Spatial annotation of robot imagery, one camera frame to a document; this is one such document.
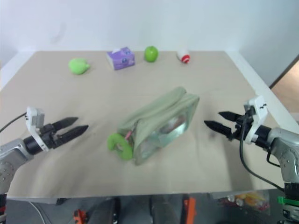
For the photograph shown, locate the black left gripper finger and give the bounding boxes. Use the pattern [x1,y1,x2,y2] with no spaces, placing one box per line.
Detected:
[52,117,79,131]
[56,125,89,146]

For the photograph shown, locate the beige table cloth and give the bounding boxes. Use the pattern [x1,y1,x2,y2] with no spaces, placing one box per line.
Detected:
[0,50,289,198]

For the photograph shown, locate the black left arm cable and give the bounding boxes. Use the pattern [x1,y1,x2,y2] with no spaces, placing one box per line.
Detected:
[0,112,28,132]

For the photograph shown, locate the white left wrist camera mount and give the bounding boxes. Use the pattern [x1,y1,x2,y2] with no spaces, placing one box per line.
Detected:
[25,106,47,149]

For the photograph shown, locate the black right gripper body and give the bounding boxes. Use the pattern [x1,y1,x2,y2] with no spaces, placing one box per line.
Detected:
[227,112,254,141]

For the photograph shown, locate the purple tissue box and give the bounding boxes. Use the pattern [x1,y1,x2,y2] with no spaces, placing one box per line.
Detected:
[106,46,136,70]

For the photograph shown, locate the green transparent pouch bag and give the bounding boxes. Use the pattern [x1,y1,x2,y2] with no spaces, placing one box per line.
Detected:
[116,86,200,166]

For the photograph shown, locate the clear bag of colourful items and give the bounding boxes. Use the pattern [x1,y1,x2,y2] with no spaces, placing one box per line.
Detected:
[211,190,269,212]

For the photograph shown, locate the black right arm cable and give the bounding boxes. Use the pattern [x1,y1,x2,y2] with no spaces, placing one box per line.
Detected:
[239,111,286,190]

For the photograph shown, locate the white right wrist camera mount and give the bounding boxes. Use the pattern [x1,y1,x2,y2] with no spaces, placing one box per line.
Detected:
[243,95,268,143]

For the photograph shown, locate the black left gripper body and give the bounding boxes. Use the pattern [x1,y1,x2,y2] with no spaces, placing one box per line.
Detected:
[38,124,59,150]

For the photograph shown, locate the green plush ring charm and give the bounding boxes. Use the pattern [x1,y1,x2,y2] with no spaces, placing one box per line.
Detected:
[107,133,133,161]

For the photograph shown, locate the green plush toy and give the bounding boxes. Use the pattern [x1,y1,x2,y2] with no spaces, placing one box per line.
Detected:
[68,57,91,75]

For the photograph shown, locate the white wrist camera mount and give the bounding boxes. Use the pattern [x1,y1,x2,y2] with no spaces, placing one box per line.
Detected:
[243,95,268,143]
[25,106,47,149]

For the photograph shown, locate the green apple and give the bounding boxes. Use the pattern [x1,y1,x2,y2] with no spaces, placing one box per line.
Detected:
[143,45,159,63]

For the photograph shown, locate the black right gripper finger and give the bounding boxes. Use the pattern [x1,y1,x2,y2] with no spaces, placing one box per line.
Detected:
[204,120,234,138]
[218,111,240,122]

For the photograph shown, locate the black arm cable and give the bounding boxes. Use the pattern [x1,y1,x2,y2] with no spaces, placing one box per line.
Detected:
[239,111,286,190]
[0,112,28,132]

